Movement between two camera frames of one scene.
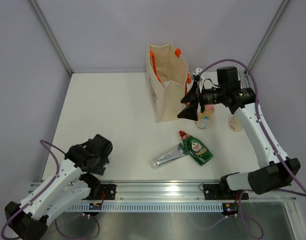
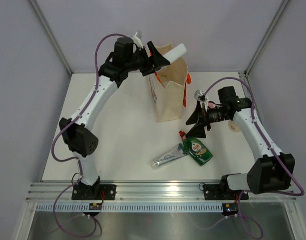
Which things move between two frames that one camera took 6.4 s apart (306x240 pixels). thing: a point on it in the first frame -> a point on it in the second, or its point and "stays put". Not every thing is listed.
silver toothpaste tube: [177, 152] stays put
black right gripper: [190, 112] -> [198, 130]
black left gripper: [99, 168] -> [157, 60]
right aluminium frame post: [282, 8] stays put
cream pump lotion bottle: [234, 124] stays put
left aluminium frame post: [52, 36] stays put
